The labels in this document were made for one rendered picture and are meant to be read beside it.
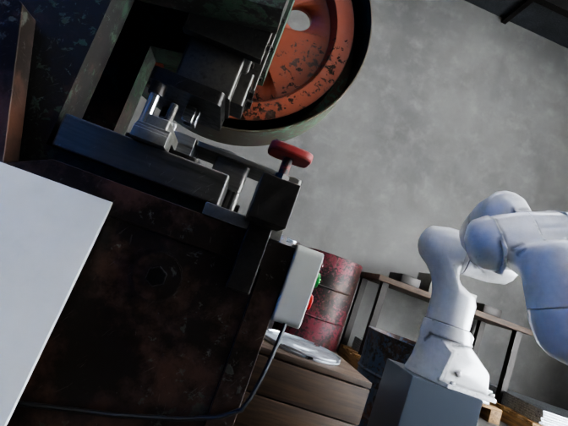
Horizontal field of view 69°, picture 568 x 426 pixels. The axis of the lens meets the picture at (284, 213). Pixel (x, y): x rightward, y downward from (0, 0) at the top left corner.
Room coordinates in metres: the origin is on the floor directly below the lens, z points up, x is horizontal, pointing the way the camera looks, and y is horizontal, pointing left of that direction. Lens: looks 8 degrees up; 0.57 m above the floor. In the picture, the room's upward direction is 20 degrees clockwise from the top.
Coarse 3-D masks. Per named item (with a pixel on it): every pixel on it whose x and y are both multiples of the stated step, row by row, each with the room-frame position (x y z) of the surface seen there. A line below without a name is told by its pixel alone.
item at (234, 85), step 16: (192, 48) 0.86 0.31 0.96; (208, 48) 0.87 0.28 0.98; (192, 64) 0.86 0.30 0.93; (208, 64) 0.87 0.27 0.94; (224, 64) 0.87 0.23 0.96; (240, 64) 0.88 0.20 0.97; (208, 80) 0.87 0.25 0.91; (224, 80) 0.87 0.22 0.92; (240, 80) 0.90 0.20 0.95; (240, 96) 0.90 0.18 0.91; (240, 112) 0.95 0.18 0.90
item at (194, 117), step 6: (186, 108) 0.92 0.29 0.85; (192, 108) 0.92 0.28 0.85; (186, 114) 0.92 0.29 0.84; (192, 114) 0.92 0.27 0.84; (198, 114) 0.93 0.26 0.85; (186, 120) 0.92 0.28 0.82; (192, 120) 0.92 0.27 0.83; (198, 120) 0.95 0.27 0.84; (186, 126) 0.96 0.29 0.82; (192, 126) 0.94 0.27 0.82
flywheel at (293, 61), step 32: (320, 0) 1.33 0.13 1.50; (288, 32) 1.32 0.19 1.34; (320, 32) 1.33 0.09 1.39; (352, 32) 1.31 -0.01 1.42; (160, 64) 1.24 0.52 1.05; (288, 64) 1.32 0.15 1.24; (320, 64) 1.33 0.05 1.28; (256, 96) 1.32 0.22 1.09; (288, 96) 1.29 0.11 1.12; (320, 96) 1.31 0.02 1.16; (256, 128) 1.38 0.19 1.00
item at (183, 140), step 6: (174, 132) 0.87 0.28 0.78; (180, 138) 0.87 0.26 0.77; (186, 138) 0.87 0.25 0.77; (192, 138) 0.87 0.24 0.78; (180, 144) 0.87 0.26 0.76; (186, 144) 0.87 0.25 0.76; (192, 144) 0.87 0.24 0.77; (180, 150) 0.87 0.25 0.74; (186, 150) 0.87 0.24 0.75; (192, 150) 0.88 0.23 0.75; (192, 156) 0.91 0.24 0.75
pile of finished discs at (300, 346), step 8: (272, 336) 1.43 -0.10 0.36; (288, 336) 1.56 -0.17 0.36; (296, 336) 1.61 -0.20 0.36; (280, 344) 1.39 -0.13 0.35; (288, 344) 1.39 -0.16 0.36; (296, 344) 1.41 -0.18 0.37; (304, 344) 1.47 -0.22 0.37; (312, 344) 1.58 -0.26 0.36; (296, 352) 1.32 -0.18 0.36; (304, 352) 1.32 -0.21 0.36; (312, 352) 1.40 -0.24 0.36; (320, 352) 1.46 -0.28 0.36; (328, 352) 1.52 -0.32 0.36; (312, 360) 1.32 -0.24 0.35; (320, 360) 1.33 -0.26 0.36; (328, 360) 1.34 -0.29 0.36; (336, 360) 1.42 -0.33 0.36
